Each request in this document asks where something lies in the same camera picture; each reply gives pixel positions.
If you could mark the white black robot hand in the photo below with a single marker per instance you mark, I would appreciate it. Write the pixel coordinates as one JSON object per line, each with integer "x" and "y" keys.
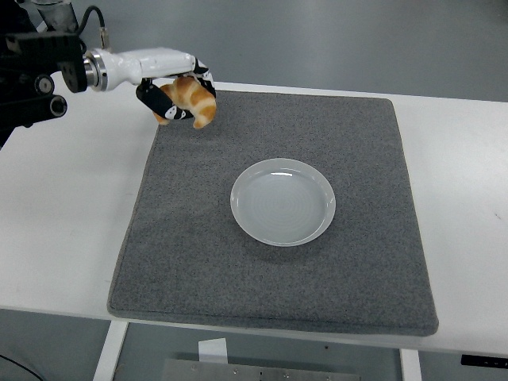
{"x": 155, "y": 63}

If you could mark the golden croissant bread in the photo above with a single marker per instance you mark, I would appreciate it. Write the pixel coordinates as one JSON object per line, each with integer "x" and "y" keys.
{"x": 198, "y": 101}

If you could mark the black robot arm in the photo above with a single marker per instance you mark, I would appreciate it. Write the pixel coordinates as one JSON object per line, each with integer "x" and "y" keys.
{"x": 35, "y": 79}

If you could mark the round pale grey plate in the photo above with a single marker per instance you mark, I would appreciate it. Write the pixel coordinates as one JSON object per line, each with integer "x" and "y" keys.
{"x": 282, "y": 206}

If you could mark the grey metal plate with screws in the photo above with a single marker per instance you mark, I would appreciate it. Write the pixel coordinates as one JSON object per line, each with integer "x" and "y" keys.
{"x": 258, "y": 373}

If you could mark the dark mesh waste bin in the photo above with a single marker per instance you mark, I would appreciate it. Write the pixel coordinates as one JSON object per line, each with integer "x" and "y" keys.
{"x": 59, "y": 16}

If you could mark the grey felt mat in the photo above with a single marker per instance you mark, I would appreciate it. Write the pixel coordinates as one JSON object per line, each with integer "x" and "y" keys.
{"x": 278, "y": 285}

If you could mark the white table leg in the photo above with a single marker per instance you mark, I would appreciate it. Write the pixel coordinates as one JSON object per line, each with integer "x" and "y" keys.
{"x": 109, "y": 353}
{"x": 410, "y": 367}

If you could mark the black table control box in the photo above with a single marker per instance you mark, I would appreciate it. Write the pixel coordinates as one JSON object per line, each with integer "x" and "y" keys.
{"x": 484, "y": 359}

